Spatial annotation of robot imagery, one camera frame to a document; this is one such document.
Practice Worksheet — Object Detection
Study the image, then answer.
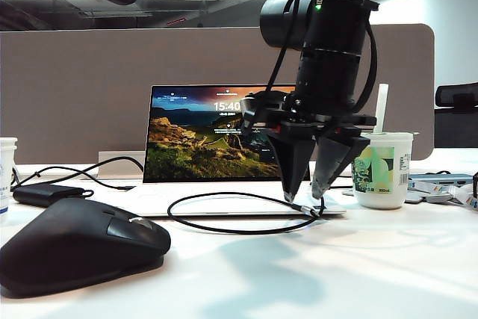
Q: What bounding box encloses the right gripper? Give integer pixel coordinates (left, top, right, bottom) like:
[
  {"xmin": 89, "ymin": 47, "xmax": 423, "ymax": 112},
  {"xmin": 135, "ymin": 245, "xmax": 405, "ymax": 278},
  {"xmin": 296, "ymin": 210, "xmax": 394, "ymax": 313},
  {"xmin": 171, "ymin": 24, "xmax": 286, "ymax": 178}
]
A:
[{"xmin": 260, "ymin": 104, "xmax": 378, "ymax": 202}]

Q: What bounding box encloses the black phone charging cable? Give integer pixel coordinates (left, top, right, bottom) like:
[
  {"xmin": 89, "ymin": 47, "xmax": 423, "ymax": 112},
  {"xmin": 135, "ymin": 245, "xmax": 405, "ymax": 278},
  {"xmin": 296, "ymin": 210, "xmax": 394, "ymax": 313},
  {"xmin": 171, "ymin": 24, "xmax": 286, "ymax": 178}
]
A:
[{"xmin": 167, "ymin": 191, "xmax": 326, "ymax": 236}]

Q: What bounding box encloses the brown fabric desk divider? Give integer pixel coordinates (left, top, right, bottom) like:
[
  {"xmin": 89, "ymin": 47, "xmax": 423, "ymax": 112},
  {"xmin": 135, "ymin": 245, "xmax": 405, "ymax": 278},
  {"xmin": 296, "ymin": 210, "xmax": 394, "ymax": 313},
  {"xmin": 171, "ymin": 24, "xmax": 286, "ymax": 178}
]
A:
[{"xmin": 0, "ymin": 22, "xmax": 436, "ymax": 166}]

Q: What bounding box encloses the green printed drink cup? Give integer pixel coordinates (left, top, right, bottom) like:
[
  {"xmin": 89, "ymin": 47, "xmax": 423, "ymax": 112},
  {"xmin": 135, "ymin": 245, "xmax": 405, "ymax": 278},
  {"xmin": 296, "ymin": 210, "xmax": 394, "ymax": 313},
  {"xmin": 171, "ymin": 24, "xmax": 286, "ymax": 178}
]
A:
[{"xmin": 345, "ymin": 131, "xmax": 420, "ymax": 211}]

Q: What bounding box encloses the white drinking straw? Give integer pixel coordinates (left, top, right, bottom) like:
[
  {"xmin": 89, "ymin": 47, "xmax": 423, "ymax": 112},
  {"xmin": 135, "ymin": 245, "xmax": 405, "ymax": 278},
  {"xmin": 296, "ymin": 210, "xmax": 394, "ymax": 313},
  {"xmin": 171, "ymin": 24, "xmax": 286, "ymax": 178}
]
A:
[{"xmin": 372, "ymin": 83, "xmax": 389, "ymax": 135}]

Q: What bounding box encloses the blue grey USB hub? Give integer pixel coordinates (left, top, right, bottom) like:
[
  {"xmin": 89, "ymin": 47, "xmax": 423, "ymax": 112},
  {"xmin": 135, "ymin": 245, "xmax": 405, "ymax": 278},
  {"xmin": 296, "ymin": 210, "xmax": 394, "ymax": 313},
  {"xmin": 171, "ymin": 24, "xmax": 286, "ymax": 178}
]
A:
[{"xmin": 409, "ymin": 172, "xmax": 474, "ymax": 186}]

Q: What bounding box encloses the white laptop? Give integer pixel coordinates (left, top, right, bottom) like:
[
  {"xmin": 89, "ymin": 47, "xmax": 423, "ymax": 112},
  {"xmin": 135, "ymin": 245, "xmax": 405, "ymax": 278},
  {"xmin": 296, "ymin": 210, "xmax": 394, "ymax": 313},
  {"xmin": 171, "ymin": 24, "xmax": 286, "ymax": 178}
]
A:
[{"xmin": 108, "ymin": 84, "xmax": 348, "ymax": 218}]

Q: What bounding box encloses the black office chair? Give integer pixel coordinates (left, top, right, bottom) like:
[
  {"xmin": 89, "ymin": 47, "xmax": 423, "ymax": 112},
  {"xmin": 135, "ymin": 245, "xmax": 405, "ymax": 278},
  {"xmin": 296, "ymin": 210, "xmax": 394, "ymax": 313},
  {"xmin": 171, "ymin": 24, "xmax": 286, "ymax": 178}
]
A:
[{"xmin": 434, "ymin": 82, "xmax": 478, "ymax": 149}]

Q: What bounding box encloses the black computer mouse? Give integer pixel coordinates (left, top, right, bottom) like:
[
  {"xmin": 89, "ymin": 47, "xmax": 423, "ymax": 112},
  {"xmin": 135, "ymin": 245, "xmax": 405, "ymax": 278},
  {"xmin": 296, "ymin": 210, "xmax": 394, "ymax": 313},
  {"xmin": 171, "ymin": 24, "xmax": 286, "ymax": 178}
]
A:
[{"xmin": 0, "ymin": 197, "xmax": 172, "ymax": 300}]

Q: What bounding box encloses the black laptop power brick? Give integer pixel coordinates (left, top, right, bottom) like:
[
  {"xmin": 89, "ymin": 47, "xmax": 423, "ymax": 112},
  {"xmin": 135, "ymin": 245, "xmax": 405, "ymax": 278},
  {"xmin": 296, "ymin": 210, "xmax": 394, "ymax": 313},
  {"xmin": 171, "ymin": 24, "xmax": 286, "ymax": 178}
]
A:
[{"xmin": 13, "ymin": 183, "xmax": 87, "ymax": 208}]

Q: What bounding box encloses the white paper cup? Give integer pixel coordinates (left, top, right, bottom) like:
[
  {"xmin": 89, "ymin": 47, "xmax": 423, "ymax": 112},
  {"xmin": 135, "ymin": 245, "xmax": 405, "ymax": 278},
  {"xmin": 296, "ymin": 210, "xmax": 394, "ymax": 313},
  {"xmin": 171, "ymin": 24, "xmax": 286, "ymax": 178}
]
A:
[{"xmin": 0, "ymin": 137, "xmax": 19, "ymax": 216}]

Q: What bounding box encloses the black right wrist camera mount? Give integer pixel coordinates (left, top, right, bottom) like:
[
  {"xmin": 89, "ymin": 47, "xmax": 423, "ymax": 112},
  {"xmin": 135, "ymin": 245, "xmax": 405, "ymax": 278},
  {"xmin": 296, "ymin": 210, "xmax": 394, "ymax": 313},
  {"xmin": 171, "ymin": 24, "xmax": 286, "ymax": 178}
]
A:
[{"xmin": 240, "ymin": 90, "xmax": 288, "ymax": 135}]

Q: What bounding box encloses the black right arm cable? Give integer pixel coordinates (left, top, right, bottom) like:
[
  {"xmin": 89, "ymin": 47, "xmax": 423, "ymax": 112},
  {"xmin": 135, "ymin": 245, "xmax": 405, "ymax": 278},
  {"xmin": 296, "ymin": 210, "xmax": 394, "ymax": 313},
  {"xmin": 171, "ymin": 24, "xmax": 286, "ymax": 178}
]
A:
[{"xmin": 240, "ymin": 0, "xmax": 377, "ymax": 135}]

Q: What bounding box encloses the black laptop charger cable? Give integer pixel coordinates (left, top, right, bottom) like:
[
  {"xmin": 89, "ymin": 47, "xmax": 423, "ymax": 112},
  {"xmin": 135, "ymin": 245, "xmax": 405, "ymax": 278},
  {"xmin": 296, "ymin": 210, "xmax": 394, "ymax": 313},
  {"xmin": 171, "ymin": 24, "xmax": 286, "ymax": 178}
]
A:
[{"xmin": 10, "ymin": 156, "xmax": 145, "ymax": 200}]

